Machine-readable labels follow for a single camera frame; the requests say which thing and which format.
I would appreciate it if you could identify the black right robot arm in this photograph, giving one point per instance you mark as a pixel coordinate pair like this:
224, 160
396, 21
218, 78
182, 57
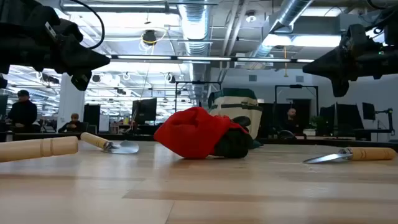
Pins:
388, 62

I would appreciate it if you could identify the long ceiling light panel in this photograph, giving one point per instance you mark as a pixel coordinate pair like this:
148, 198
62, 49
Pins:
311, 40

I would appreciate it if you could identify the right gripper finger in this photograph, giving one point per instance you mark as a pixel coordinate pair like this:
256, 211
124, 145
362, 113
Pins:
329, 60
332, 73

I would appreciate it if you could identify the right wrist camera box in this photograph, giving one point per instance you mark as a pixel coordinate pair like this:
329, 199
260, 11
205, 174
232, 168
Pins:
391, 28

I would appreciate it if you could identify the round ceiling fixture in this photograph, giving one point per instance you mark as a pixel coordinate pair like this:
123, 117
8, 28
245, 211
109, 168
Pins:
251, 17

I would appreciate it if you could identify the black dome-shaped object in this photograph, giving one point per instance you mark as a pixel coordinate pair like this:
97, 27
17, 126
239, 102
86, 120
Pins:
286, 134

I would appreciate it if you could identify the black metal station frame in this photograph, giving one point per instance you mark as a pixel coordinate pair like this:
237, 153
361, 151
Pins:
297, 86

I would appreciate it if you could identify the white square pillar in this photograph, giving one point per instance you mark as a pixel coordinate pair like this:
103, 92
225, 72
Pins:
66, 105

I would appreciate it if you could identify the rig light bar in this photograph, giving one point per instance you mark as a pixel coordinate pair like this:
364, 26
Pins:
202, 58

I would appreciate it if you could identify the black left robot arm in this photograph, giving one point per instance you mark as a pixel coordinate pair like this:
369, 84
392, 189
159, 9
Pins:
14, 53

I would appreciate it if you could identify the person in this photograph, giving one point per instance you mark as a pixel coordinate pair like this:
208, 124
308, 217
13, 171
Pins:
21, 115
73, 126
291, 123

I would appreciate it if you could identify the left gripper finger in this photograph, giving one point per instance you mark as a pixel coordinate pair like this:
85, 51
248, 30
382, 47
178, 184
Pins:
87, 53
85, 66

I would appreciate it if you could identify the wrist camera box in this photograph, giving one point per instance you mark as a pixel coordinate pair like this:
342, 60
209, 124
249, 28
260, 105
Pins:
391, 28
25, 15

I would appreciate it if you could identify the silver spiral air duct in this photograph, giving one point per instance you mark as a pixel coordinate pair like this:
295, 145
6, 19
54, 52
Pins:
195, 25
289, 12

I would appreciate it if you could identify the cream green canvas gardening bag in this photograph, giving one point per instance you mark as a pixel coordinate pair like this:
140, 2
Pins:
236, 102

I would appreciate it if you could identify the black table border strip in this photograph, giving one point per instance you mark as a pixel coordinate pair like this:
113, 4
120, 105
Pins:
46, 137

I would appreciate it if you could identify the wide blade hand trowel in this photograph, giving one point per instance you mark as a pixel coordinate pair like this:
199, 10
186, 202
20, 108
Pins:
93, 140

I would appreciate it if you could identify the black cabinet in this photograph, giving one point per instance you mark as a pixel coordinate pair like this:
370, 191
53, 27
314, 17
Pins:
91, 116

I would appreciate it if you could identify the red black gardening glove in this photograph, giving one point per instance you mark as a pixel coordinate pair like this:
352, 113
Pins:
192, 133

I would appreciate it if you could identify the black computer monitor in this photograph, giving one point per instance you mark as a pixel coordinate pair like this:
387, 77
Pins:
368, 111
328, 119
144, 110
349, 116
3, 105

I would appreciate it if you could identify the narrow blade hand trowel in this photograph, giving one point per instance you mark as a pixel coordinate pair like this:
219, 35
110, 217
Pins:
370, 153

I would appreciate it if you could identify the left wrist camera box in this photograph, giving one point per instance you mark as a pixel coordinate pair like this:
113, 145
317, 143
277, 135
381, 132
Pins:
25, 15

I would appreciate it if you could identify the green potted plant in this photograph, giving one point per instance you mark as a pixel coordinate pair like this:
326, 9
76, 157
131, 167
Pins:
317, 122

